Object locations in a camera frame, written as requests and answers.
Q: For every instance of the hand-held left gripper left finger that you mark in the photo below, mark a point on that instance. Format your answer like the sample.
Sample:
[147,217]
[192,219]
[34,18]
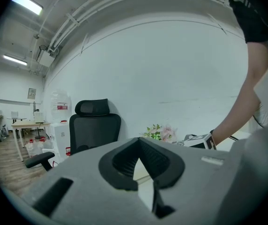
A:
[89,196]

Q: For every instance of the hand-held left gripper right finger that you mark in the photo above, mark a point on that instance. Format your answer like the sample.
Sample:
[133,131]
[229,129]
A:
[190,177]

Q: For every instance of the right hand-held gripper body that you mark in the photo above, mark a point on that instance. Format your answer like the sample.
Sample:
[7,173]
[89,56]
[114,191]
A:
[199,140]

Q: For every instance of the person's right forearm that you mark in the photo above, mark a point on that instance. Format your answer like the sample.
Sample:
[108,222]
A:
[248,97]

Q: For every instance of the pink artificial flower bouquet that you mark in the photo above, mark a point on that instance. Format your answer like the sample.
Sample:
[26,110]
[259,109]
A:
[162,132]

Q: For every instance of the white water dispenser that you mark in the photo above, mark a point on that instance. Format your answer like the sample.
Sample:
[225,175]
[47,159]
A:
[61,137]

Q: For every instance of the black mesh office chair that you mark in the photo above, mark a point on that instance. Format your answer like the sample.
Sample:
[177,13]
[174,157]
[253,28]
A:
[94,130]

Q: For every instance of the red-capped clear water jug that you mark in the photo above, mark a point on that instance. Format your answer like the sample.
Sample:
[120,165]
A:
[33,147]
[46,144]

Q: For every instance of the white box-shaped appliance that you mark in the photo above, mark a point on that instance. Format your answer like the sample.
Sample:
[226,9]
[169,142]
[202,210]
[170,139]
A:
[38,117]

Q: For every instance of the light wooden table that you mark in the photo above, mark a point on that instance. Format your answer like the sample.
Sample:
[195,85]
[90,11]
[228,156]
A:
[28,125]

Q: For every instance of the large clear water bottle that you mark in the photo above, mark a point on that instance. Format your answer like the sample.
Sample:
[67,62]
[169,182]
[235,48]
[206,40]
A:
[60,104]

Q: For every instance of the small round table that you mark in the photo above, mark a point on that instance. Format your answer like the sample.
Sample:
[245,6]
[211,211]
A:
[17,119]

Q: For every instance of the small white box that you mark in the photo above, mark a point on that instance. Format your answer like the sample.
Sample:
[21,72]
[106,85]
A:
[14,115]

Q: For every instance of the person's black shirt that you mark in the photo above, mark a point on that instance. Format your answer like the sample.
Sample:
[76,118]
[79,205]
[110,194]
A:
[253,20]

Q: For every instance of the white ceiling-mounted unit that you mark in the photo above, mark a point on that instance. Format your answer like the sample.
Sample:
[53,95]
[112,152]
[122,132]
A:
[45,58]

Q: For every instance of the fluorescent ceiling light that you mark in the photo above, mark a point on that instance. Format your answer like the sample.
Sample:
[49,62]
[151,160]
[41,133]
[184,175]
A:
[27,4]
[15,60]

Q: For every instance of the white ceiling pipe bundle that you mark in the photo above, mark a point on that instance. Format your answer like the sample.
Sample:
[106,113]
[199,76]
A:
[96,6]

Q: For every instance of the framed wall notice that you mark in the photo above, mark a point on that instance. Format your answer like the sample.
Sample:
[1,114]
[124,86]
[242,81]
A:
[32,93]

